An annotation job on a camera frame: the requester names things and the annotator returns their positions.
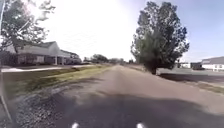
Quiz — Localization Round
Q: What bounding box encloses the distant row of trees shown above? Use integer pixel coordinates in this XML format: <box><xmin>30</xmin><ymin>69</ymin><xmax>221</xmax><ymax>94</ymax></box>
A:
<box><xmin>83</xmin><ymin>53</ymin><xmax>125</xmax><ymax>65</ymax></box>

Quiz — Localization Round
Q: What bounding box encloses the grey asphalt road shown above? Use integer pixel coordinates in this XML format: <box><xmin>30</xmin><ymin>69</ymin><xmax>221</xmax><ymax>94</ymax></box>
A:
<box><xmin>13</xmin><ymin>64</ymin><xmax>224</xmax><ymax>128</ymax></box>

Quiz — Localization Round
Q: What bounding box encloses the tall dark tree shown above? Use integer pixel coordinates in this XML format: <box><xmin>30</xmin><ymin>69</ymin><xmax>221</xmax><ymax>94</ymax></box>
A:
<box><xmin>130</xmin><ymin>1</ymin><xmax>190</xmax><ymax>75</ymax></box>

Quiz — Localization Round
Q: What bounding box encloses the grass verge with bare patches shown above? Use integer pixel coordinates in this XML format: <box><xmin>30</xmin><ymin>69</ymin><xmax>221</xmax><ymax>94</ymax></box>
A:
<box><xmin>0</xmin><ymin>64</ymin><xmax>113</xmax><ymax>101</ymax></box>

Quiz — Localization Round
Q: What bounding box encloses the pale house with grey roof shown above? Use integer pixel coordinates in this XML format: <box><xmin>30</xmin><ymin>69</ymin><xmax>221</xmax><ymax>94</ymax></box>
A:
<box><xmin>0</xmin><ymin>40</ymin><xmax>83</xmax><ymax>66</ymax></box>

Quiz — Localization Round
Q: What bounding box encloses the small low building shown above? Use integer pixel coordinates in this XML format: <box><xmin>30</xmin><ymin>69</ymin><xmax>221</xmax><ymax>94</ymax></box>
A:
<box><xmin>178</xmin><ymin>61</ymin><xmax>203</xmax><ymax>71</ymax></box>

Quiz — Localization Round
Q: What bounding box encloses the grey paved lot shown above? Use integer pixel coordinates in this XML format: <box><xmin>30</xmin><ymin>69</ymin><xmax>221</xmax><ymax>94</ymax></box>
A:
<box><xmin>156</xmin><ymin>67</ymin><xmax>224</xmax><ymax>84</ymax></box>

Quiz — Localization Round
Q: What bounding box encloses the pale side road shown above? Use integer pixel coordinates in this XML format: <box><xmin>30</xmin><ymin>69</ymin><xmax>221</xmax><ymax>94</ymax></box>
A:
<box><xmin>0</xmin><ymin>64</ymin><xmax>94</xmax><ymax>74</ymax></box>

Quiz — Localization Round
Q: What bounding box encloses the gravel strip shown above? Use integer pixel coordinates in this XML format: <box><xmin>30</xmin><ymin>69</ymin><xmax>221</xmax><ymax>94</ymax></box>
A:
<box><xmin>13</xmin><ymin>79</ymin><xmax>101</xmax><ymax>128</ymax></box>

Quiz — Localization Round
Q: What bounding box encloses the dry grass verge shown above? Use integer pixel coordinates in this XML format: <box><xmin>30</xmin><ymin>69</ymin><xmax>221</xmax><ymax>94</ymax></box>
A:
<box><xmin>124</xmin><ymin>64</ymin><xmax>224</xmax><ymax>94</ymax></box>

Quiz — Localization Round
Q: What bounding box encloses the low white building dark roof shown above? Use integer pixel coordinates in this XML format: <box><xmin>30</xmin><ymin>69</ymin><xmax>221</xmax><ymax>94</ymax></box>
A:
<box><xmin>200</xmin><ymin>56</ymin><xmax>224</xmax><ymax>72</ymax></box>

